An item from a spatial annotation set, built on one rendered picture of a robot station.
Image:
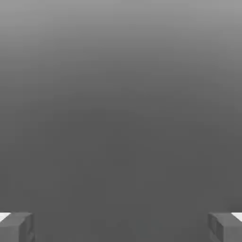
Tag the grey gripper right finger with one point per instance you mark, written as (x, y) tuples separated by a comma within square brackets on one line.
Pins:
[(226, 227)]

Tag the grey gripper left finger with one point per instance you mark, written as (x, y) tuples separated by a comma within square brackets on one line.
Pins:
[(15, 227)]

